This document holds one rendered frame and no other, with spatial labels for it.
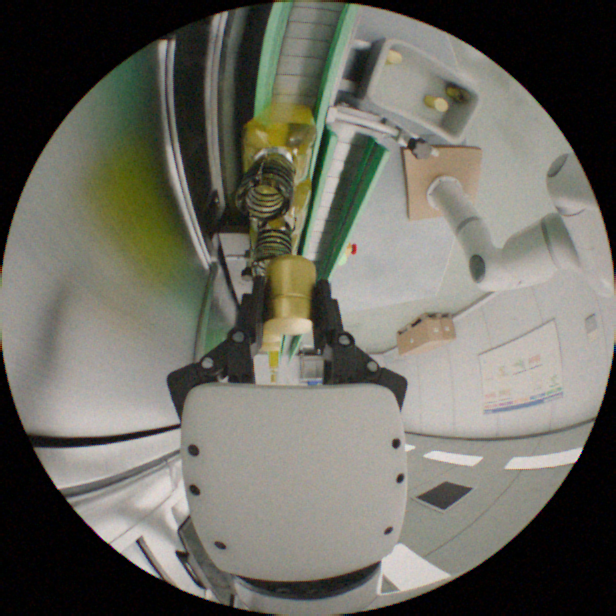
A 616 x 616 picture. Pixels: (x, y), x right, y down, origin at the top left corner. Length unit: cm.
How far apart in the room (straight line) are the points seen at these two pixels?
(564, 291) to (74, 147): 376
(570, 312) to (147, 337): 374
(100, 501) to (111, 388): 10
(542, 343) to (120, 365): 378
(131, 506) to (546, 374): 380
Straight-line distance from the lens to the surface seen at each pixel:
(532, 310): 373
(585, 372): 368
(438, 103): 49
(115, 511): 22
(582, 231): 27
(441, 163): 58
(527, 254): 38
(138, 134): 21
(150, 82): 23
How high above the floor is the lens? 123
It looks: 24 degrees down
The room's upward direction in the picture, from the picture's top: 179 degrees clockwise
